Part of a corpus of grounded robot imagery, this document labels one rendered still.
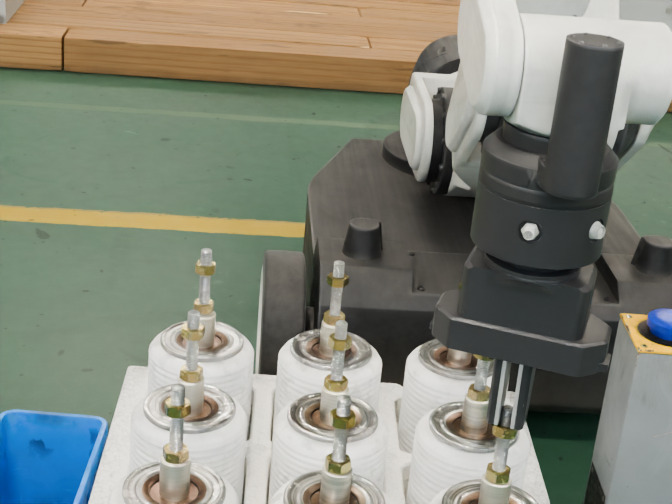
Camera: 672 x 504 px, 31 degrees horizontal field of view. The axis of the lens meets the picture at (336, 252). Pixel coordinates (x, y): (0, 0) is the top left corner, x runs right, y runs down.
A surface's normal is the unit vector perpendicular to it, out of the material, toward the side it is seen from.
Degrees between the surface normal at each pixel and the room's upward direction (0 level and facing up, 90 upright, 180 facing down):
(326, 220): 0
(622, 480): 90
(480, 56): 90
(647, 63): 64
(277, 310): 49
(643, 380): 90
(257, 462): 0
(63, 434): 88
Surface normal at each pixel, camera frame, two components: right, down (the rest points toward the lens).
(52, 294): 0.08, -0.91
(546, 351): -0.31, 0.36
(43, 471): -0.01, 0.37
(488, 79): -0.65, 0.33
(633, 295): 0.10, -0.36
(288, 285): 0.13, -0.58
